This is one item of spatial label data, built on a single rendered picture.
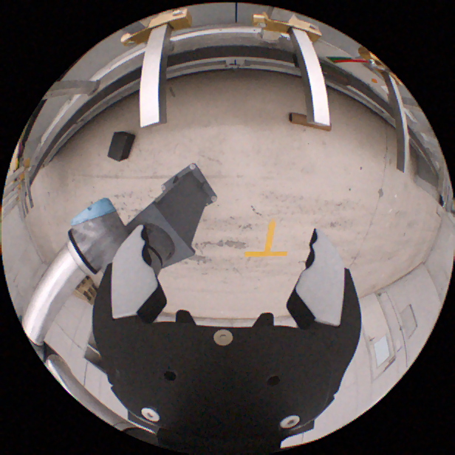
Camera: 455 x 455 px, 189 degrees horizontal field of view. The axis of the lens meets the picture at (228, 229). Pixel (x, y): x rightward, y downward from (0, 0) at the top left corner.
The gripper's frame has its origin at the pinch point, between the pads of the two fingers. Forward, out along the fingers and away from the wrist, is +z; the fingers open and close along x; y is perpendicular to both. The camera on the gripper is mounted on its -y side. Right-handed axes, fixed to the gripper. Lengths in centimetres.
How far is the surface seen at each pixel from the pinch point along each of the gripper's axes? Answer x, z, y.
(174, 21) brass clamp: -9.6, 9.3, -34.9
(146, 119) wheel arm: -11.3, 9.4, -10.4
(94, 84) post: -41, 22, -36
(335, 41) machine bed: 36, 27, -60
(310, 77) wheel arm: 12.3, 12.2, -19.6
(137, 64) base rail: -24.8, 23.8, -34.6
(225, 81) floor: -5, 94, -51
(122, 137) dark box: -74, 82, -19
